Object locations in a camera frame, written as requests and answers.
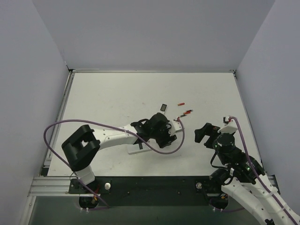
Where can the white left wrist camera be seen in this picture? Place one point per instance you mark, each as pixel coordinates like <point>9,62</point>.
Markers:
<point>175,127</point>

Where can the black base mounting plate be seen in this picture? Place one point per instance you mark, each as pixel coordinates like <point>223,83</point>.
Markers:
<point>146,191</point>

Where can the white remote with red keypad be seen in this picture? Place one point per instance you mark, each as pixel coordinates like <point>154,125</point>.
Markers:
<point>137,148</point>

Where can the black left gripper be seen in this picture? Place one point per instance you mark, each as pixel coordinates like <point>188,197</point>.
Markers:
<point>165,138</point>

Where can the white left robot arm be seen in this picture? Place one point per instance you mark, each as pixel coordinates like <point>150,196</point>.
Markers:
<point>82,146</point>

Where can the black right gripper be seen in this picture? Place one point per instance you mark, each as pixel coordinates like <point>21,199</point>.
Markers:
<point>211,137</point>

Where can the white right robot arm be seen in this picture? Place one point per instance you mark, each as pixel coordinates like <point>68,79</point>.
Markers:
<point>242,178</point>

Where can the aluminium rail frame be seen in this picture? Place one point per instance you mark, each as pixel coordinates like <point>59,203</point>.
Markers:
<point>119,98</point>

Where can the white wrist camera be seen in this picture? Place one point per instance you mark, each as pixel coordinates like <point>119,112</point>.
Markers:
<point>175,127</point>
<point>229,126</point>

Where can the slim white remote with display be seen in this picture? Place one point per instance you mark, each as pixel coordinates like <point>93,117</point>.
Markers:
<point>163,108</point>

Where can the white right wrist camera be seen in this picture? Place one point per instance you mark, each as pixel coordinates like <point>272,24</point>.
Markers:
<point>229,126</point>

